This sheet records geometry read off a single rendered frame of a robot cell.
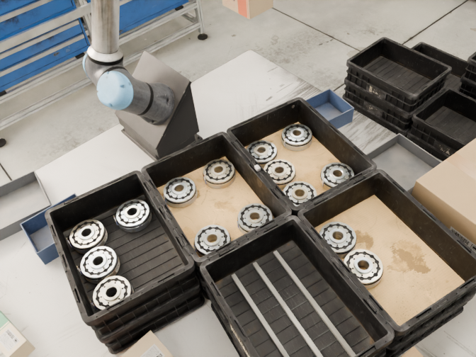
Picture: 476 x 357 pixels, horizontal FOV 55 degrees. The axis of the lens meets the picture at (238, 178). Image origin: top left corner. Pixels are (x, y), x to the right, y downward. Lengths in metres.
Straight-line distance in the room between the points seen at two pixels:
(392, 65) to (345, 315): 1.60
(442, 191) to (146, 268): 0.86
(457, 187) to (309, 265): 0.48
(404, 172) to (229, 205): 0.65
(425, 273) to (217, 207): 0.61
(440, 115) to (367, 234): 1.22
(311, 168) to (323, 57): 2.00
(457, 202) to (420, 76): 1.21
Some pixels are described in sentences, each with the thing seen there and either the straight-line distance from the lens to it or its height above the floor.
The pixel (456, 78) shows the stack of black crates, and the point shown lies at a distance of 2.90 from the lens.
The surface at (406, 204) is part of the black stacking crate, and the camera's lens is 1.34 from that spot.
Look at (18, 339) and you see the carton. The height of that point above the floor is 0.76.
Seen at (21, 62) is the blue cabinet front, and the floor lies 0.44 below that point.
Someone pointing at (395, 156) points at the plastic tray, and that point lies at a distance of 1.74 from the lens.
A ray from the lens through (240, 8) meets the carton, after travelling 1.80.
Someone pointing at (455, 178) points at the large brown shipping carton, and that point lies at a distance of 1.45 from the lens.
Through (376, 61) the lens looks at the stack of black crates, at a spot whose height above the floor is 0.49.
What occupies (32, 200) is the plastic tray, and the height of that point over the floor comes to 0.70.
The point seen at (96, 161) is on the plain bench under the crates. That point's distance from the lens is 1.83.
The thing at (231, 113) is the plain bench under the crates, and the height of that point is 0.70.
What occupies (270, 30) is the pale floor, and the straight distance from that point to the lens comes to 3.73.
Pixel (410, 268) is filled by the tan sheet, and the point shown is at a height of 0.83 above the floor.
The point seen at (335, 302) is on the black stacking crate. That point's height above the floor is 0.83.
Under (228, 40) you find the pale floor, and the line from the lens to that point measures 3.65.
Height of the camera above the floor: 1.93
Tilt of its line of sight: 49 degrees down
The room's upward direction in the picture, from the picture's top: 7 degrees counter-clockwise
